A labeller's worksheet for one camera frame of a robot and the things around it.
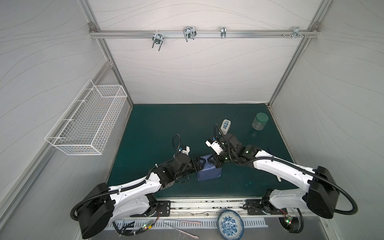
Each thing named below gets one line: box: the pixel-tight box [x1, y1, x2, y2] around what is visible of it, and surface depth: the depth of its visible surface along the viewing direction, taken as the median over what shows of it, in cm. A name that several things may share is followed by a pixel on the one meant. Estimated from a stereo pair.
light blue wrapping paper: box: [196, 154, 222, 181], surface depth 77 cm
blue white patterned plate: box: [217, 209, 245, 240], surface depth 69 cm
